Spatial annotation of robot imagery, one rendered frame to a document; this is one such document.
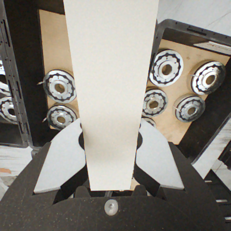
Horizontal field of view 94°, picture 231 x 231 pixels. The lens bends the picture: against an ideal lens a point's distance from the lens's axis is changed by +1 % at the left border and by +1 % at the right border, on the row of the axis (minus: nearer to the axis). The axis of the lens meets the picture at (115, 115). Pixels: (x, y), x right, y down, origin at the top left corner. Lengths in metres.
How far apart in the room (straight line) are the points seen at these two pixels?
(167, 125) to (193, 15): 0.41
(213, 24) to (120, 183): 0.62
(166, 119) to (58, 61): 0.43
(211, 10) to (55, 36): 0.54
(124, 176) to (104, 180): 0.03
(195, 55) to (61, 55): 0.40
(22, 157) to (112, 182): 0.81
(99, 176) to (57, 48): 0.35
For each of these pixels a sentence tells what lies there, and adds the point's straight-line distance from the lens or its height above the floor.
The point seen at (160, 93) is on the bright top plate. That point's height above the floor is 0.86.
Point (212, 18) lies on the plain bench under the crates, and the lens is 0.64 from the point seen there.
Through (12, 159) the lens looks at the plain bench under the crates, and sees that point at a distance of 1.00.
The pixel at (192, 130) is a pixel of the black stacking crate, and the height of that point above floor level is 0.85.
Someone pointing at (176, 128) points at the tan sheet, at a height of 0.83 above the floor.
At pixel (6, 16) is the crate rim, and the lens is 0.34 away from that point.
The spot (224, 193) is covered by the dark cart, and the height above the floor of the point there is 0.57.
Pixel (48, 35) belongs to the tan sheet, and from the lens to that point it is 0.41.
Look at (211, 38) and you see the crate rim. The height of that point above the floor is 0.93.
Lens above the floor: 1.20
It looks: 61 degrees down
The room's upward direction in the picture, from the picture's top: 176 degrees clockwise
